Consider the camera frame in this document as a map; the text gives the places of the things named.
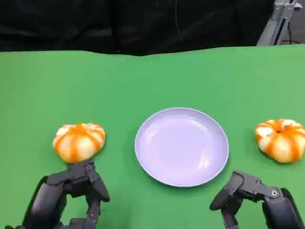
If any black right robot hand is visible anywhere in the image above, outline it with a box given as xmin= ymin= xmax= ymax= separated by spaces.
xmin=209 ymin=170 xmax=303 ymax=229

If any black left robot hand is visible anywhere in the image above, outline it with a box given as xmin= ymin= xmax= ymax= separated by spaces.
xmin=4 ymin=159 xmax=111 ymax=229

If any orange white toy bread roll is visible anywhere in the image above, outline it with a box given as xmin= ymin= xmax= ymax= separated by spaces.
xmin=254 ymin=118 xmax=305 ymax=164
xmin=52 ymin=123 xmax=106 ymax=164

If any lilac plate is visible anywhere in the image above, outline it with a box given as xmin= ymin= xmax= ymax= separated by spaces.
xmin=134 ymin=107 xmax=230 ymax=187

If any green cloth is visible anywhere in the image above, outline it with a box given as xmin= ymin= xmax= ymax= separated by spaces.
xmin=0 ymin=44 xmax=305 ymax=229

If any black backdrop curtain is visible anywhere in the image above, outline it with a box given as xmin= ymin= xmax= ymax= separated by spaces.
xmin=0 ymin=0 xmax=277 ymax=57

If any grey metal frame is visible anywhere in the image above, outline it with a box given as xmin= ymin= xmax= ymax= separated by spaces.
xmin=256 ymin=0 xmax=301 ymax=46

